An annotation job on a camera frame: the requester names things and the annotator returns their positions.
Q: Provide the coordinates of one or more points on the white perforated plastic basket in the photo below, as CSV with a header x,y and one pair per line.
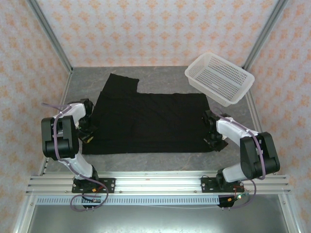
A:
x,y
218,77

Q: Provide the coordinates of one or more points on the black t-shirt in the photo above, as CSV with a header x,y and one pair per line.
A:
x,y
150,121

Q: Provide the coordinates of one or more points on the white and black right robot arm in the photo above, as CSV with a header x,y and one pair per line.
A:
x,y
252,155

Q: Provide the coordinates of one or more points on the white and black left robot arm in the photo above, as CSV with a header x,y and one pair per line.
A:
x,y
60,136

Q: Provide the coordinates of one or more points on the shiny metal lower shelf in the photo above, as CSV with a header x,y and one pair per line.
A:
x,y
155,221

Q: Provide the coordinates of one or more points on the aluminium table side rail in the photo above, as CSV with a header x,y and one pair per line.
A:
x,y
62,97
256,114

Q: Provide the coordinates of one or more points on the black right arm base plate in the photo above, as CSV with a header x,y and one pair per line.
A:
x,y
206,184

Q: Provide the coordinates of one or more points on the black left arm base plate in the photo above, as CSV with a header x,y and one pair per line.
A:
x,y
109,185

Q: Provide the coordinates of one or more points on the black electronics board mount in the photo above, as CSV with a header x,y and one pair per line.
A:
x,y
228,202
93,201

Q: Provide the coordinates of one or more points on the aluminium mounting rail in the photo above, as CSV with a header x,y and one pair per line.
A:
x,y
158,179

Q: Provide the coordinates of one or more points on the aluminium frame leg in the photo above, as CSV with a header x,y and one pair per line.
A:
x,y
24,218
292,218

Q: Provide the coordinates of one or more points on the aluminium frame post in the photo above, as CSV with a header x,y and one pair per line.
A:
x,y
49,31
265,31

